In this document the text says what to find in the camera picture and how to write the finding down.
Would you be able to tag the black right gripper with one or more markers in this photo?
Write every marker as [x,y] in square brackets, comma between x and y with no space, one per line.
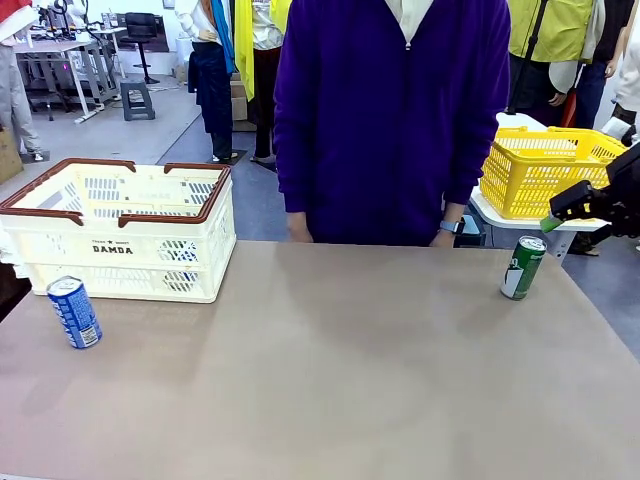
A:
[627,195]

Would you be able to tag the green drink can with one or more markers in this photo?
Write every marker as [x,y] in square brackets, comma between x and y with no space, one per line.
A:
[522,272]

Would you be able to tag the blue drink can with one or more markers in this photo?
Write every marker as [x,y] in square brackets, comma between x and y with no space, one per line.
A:
[75,315]

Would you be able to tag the yellow plastic shopping basket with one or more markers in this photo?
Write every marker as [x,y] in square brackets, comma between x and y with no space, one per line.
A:
[530,175]

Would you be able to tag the cream basket with brown rim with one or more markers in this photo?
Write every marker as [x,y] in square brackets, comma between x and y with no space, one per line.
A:
[125,270]

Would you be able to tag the person left hand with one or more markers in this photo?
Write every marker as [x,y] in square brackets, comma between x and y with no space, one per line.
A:
[444,241]

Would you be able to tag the person right hand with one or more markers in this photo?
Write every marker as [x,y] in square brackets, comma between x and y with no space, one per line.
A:
[300,227]

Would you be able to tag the white side table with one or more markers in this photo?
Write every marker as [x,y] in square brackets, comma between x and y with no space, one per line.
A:
[510,122]

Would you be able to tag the gray stool seat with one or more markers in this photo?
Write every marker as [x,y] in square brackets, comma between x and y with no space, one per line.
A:
[472,232]

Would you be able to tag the light blue wrist watch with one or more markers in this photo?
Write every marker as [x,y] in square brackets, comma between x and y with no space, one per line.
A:
[451,226]

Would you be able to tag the person in purple sweater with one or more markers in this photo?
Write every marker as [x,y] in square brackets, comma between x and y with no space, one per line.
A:
[390,125]

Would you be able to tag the mannequin with silver top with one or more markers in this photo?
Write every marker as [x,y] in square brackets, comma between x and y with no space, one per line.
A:
[264,100]

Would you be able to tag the yellow hanging garment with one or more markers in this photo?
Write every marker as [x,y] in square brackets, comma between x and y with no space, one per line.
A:
[244,45]

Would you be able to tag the mannequin with navy skirt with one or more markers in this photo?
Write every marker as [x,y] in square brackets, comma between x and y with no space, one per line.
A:
[210,85]

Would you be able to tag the blue hanging scarf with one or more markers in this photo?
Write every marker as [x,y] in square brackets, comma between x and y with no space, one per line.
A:
[225,35]

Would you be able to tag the gray step stool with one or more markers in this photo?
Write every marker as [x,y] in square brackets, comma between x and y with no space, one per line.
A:
[136,100]

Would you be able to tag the black office chair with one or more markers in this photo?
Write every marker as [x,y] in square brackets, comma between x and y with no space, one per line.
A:
[141,35]

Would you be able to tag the gray metal workbench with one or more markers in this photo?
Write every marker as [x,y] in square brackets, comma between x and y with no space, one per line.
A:
[60,65]

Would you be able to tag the brown cardboard box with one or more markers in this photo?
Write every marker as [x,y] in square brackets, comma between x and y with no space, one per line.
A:
[9,155]

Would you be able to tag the person in gray trousers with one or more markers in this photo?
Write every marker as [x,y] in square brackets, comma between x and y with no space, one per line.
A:
[15,100]

